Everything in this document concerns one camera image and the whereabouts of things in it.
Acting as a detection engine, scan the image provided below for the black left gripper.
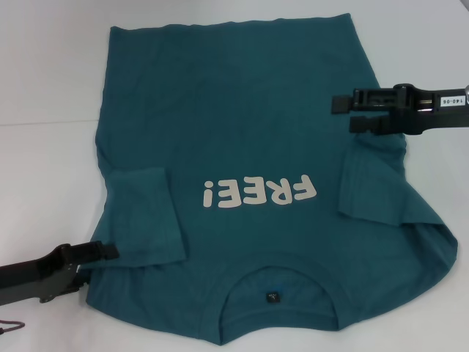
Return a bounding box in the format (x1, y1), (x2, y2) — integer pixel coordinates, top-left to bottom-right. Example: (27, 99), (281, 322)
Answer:
(0, 241), (120, 307)

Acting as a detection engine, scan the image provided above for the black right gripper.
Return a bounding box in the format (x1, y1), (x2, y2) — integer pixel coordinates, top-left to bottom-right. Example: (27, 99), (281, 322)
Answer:
(330, 83), (469, 138)

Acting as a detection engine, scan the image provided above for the teal t-shirt with FREE print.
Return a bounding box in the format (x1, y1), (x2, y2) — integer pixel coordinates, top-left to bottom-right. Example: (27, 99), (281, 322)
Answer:
(78, 13), (459, 338)

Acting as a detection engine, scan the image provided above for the maroon left wrist cable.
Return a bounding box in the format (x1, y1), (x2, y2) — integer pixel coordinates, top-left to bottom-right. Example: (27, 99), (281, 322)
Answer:
(0, 319), (26, 336)

